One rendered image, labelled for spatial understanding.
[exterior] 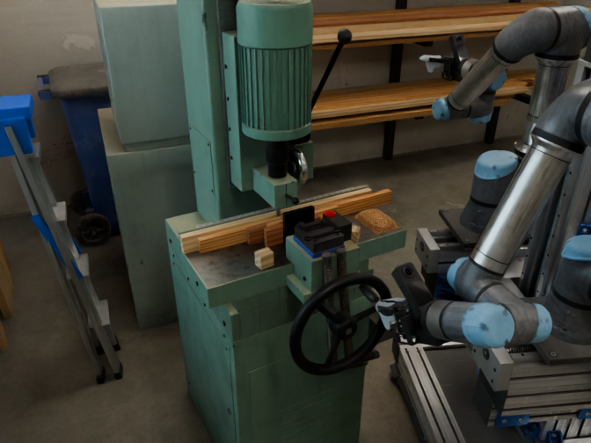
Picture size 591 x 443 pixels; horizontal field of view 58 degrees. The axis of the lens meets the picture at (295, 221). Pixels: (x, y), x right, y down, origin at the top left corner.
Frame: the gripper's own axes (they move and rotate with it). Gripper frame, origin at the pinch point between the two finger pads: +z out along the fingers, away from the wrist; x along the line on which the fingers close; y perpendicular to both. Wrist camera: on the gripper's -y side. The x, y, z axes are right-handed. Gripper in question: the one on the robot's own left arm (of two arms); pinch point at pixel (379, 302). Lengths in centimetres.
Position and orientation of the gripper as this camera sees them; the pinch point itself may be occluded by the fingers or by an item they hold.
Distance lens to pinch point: 124.4
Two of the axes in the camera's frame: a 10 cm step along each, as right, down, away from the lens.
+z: -4.1, 0.8, 9.1
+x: 8.8, -2.4, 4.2
